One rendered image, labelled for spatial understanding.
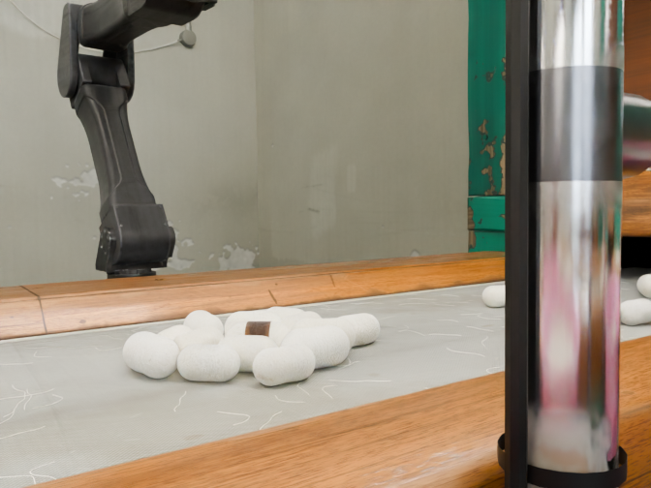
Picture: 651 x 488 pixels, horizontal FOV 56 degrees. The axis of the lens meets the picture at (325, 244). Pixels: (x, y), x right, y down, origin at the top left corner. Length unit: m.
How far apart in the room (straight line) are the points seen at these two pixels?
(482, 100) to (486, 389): 0.71
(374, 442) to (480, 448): 0.03
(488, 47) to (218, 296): 0.55
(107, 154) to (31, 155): 1.60
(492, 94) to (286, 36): 1.90
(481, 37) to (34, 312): 0.67
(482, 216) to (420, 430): 0.72
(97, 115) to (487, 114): 0.53
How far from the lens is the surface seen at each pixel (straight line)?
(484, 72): 0.90
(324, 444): 0.16
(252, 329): 0.34
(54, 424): 0.28
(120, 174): 0.85
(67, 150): 2.49
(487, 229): 0.88
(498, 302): 0.53
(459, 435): 0.17
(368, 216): 2.23
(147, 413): 0.28
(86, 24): 0.93
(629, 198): 0.71
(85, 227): 2.49
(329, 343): 0.32
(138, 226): 0.81
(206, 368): 0.31
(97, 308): 0.48
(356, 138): 2.29
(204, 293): 0.51
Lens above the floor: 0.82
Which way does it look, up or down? 3 degrees down
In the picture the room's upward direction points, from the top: 1 degrees counter-clockwise
